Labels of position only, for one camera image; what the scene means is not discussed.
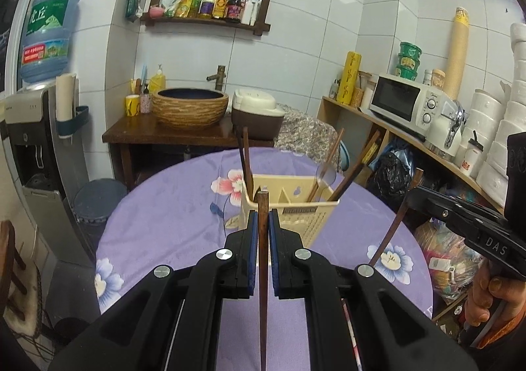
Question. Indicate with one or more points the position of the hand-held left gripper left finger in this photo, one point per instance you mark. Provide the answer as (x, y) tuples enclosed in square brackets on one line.
[(253, 256)]

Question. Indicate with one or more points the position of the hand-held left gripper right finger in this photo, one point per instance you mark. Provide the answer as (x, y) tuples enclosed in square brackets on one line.
[(273, 256)]

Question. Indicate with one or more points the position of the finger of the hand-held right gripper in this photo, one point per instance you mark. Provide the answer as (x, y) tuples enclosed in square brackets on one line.
[(431, 206), (485, 212)]

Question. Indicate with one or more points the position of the brown wooden chopstick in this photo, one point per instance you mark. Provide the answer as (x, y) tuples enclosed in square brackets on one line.
[(328, 161), (248, 161), (390, 231), (263, 313)]

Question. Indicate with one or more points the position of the beige perforated utensil holder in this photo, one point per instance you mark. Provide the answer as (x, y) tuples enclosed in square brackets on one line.
[(304, 214)]

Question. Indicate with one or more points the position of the chopsticks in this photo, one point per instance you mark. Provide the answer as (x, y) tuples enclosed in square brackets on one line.
[(357, 167)]

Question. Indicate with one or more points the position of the plain black chopstick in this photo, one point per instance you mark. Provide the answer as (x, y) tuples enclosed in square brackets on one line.
[(241, 157)]

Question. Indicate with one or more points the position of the person's right hand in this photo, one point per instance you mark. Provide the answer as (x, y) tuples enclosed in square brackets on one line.
[(480, 301)]

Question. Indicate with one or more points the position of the black trash bag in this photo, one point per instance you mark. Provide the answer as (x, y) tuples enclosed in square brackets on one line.
[(390, 177)]

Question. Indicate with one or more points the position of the bag of colourful packets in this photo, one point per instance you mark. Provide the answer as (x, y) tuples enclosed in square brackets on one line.
[(448, 260)]

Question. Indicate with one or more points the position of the white cup with straw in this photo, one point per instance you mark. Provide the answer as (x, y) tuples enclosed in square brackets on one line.
[(470, 157)]

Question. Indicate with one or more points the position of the stacks of white disposable bowls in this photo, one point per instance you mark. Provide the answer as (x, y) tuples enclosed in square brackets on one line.
[(497, 128)]

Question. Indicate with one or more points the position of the white kettle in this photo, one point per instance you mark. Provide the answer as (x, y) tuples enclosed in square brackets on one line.
[(444, 132)]

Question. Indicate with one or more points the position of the purple floral tablecloth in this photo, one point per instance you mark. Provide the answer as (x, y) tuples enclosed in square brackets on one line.
[(172, 206)]

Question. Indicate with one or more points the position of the blue basin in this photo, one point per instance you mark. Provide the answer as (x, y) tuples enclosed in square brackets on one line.
[(344, 161)]

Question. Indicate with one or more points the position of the white microwave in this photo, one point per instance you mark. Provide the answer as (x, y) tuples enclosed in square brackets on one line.
[(398, 99)]

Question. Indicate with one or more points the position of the patterned floral cloth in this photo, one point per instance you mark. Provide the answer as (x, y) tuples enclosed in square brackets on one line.
[(304, 132)]

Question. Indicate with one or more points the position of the beige lidded jar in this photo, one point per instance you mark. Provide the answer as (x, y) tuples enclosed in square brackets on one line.
[(438, 79)]

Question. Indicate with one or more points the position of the white rice cooker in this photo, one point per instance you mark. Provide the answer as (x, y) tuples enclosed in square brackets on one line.
[(257, 112)]

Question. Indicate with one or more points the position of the stack of green bowls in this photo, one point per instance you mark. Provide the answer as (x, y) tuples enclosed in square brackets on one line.
[(409, 60)]

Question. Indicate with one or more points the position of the tall beige paper cup stack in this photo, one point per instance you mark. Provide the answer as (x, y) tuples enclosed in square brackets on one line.
[(457, 54)]

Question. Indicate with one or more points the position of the yellow roll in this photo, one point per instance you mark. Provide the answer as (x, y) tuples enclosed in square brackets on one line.
[(348, 79)]

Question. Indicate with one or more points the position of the woven brown sink basin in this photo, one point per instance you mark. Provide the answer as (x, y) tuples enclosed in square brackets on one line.
[(189, 108)]

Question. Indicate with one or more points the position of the dark grey trash bin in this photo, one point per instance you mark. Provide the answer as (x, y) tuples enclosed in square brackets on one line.
[(100, 200)]

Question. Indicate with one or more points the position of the dark wooden vanity cabinet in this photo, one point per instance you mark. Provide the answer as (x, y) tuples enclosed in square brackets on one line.
[(131, 136)]

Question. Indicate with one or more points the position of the bronze faucet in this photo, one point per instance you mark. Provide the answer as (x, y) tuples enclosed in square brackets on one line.
[(217, 77)]

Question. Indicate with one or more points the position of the small patterned bottle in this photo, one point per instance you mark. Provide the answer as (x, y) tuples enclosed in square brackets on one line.
[(146, 101)]

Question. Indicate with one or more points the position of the yellow toothbrush cup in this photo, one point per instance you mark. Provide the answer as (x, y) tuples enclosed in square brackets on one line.
[(132, 106)]

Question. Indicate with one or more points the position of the yellow soap bottle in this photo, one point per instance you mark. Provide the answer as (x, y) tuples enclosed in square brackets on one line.
[(157, 81)]

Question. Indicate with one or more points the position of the blue cup holder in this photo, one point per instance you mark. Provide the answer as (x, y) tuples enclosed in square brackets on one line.
[(78, 120)]

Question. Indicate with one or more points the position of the water dispenser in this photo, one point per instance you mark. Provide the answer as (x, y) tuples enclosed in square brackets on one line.
[(37, 157)]

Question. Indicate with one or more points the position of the wooden chair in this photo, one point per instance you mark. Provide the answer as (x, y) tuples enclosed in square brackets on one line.
[(10, 272)]

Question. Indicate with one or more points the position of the stack of paper cups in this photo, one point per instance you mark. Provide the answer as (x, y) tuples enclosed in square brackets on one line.
[(65, 95)]

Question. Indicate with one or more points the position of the row of condiment bottles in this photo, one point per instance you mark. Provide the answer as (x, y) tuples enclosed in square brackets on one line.
[(217, 3)]

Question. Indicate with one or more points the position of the pink cup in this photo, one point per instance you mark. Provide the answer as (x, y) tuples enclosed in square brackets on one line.
[(156, 12)]

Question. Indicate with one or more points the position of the green hanging packet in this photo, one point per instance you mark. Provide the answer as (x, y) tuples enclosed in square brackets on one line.
[(133, 1)]

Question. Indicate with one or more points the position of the blue water bottle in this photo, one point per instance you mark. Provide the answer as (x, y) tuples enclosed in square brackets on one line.
[(47, 34)]

